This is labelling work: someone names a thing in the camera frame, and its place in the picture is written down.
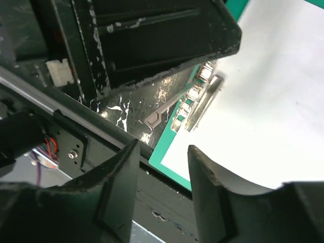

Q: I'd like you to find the white paper sheet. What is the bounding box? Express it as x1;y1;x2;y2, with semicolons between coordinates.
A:
161;1;323;188

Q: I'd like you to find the metal folder binding clasp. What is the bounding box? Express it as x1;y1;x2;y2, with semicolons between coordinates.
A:
171;60;224;132

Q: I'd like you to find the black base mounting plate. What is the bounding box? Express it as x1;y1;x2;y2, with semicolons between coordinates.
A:
1;67;198;242

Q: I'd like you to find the metal folder clip bar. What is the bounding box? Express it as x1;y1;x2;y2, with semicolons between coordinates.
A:
144;80;198;129

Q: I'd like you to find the green file folder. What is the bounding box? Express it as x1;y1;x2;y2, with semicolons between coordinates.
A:
149;0;248;191

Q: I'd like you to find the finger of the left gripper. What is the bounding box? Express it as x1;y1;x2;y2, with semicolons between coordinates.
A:
71;1;242;101

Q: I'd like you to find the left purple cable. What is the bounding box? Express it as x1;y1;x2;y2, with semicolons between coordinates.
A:
35;161;44;188

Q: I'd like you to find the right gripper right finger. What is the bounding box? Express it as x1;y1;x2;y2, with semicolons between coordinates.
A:
187;145;323;242

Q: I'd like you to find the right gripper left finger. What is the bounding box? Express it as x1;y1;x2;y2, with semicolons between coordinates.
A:
1;140;140;242

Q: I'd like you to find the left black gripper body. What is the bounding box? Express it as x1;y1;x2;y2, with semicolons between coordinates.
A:
1;1;89;101

